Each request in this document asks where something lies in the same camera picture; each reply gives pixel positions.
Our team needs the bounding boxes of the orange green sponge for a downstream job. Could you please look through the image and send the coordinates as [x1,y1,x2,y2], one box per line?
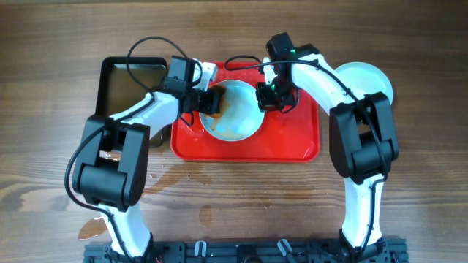
[203,85,227,118]

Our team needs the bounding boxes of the white plate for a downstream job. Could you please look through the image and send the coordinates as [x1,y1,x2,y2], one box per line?
[336,61,393,104]
[199,80,265,142]

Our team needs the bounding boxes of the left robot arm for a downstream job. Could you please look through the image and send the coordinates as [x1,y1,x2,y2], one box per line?
[64,56,224,262]

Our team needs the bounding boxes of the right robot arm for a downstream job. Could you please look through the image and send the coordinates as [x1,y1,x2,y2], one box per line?
[257,41,399,254]

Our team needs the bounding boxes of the red plastic tray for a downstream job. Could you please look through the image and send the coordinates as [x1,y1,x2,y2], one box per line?
[170,62,320,162]

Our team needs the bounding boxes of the black water tray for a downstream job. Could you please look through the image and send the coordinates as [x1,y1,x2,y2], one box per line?
[94,56,173,147]

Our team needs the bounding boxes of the black mounting rail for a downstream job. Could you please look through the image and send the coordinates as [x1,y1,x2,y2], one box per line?
[83,238,410,263]

